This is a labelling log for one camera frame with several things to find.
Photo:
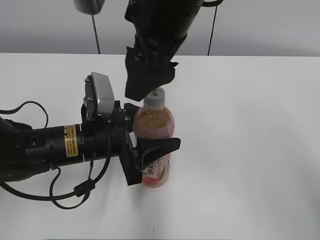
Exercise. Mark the white bottle cap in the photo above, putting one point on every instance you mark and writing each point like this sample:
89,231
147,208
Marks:
155,100

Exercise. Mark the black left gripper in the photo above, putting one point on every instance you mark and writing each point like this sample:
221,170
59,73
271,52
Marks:
108,136

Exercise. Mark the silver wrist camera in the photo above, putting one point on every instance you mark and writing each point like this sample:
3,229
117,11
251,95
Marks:
89,7
99,97

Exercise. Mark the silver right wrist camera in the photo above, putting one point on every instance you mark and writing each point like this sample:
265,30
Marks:
89,7

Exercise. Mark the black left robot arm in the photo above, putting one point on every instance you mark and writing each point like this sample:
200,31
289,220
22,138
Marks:
26,152

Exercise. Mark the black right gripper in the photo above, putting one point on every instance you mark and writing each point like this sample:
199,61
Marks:
161,27

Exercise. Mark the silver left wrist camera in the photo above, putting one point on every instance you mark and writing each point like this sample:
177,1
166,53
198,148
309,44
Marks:
99,97

